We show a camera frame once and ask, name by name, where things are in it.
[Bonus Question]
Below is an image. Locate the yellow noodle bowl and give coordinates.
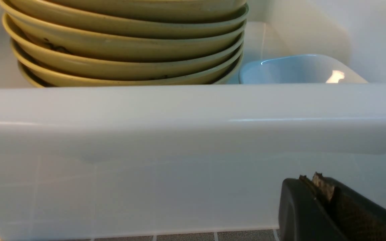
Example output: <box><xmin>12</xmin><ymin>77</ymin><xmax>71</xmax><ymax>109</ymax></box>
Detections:
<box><xmin>10</xmin><ymin>0</ymin><xmax>247</xmax><ymax>23</ymax></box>

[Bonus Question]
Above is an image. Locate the stacked yellow bowl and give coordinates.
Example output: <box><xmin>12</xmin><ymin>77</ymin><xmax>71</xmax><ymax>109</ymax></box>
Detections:
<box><xmin>10</xmin><ymin>32</ymin><xmax>245</xmax><ymax>80</ymax></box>
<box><xmin>17</xmin><ymin>61</ymin><xmax>241</xmax><ymax>88</ymax></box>
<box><xmin>0</xmin><ymin>0</ymin><xmax>249</xmax><ymax>39</ymax></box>
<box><xmin>12</xmin><ymin>46</ymin><xmax>243</xmax><ymax>82</ymax></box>
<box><xmin>4</xmin><ymin>13</ymin><xmax>246</xmax><ymax>62</ymax></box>

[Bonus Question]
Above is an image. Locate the large translucent white bin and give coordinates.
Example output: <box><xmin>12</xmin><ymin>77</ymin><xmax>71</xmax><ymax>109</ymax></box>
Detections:
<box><xmin>0</xmin><ymin>0</ymin><xmax>386</xmax><ymax>241</ymax></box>

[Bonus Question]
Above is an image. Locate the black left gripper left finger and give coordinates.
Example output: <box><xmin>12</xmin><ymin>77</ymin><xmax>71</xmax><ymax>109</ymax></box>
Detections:
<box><xmin>278</xmin><ymin>174</ymin><xmax>351</xmax><ymax>241</ymax></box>

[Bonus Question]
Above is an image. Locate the top stacked yellow bowl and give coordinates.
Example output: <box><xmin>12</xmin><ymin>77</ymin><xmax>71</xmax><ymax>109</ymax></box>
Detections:
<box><xmin>0</xmin><ymin>0</ymin><xmax>249</xmax><ymax>39</ymax></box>

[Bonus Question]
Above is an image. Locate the white square dish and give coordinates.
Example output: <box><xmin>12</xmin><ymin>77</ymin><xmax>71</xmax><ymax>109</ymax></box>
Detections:
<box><xmin>239</xmin><ymin>54</ymin><xmax>368</xmax><ymax>84</ymax></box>

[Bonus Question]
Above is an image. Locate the bottom stacked yellow bowl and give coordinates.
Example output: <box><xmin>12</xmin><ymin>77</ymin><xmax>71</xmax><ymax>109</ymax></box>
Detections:
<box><xmin>17</xmin><ymin>61</ymin><xmax>241</xmax><ymax>88</ymax></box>

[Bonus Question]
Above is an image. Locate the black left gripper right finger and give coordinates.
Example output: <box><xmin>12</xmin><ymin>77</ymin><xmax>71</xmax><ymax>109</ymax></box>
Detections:
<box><xmin>312</xmin><ymin>173</ymin><xmax>386</xmax><ymax>241</ymax></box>

